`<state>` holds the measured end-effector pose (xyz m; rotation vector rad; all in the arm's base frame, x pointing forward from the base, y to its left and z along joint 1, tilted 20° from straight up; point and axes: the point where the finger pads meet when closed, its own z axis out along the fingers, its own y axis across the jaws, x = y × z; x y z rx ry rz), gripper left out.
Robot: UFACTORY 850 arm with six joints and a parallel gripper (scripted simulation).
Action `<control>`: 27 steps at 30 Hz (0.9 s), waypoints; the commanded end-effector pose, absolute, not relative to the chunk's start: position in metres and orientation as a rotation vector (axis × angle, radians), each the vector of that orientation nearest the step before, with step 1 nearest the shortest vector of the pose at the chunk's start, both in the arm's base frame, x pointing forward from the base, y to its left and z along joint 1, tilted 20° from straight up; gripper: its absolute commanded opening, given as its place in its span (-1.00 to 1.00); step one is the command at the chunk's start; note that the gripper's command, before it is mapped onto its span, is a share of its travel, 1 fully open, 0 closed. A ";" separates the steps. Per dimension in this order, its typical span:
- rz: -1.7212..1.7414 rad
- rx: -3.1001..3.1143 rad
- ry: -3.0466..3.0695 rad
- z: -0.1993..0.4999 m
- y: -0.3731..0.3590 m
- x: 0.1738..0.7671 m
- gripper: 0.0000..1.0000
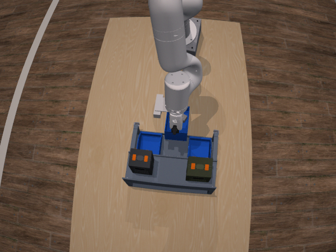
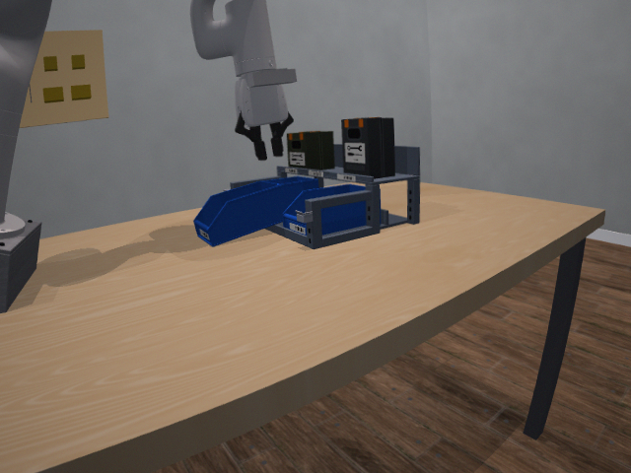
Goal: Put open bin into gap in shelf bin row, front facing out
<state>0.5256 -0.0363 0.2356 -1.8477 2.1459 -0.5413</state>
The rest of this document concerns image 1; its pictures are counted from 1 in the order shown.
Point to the grey shelf rack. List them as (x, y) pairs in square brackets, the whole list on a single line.
[(169, 171)]

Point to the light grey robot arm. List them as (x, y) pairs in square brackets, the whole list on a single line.
[(172, 32)]

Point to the black tool case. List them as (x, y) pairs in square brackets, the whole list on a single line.
[(141, 161)]

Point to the dark green tool case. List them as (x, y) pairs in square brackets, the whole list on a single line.
[(199, 169)]

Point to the blue bin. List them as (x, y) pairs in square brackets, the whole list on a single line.
[(199, 148), (150, 141), (182, 135)]

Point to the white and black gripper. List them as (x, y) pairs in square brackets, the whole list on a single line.
[(176, 122)]

